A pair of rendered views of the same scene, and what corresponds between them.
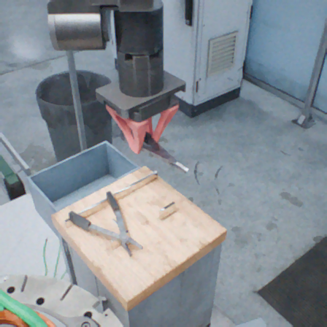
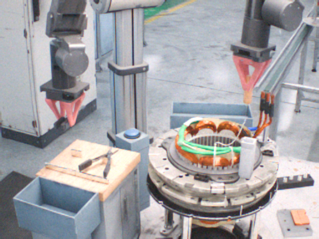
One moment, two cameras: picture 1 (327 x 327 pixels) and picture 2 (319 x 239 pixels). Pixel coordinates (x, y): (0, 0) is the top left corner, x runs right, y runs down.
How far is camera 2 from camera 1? 1.23 m
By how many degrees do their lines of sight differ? 92
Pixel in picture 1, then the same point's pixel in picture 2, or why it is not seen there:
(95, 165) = (27, 216)
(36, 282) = (157, 163)
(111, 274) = (128, 160)
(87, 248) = (118, 172)
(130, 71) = not seen: hidden behind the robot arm
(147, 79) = not seen: hidden behind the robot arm
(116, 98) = (80, 86)
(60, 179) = (54, 222)
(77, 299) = (155, 150)
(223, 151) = not seen: outside the picture
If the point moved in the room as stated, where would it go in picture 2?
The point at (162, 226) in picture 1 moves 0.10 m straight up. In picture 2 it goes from (86, 155) to (83, 120)
